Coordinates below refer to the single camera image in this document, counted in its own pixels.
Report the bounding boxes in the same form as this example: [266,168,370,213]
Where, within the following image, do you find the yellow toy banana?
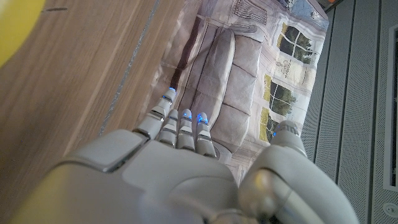
[0,0,47,68]

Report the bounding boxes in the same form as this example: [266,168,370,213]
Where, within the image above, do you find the printed sofa room backdrop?
[136,0,330,184]

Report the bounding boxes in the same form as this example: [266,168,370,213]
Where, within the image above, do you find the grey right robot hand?
[9,86,361,224]

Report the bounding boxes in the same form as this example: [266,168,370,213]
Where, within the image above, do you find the grey tape outline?
[98,0,161,138]

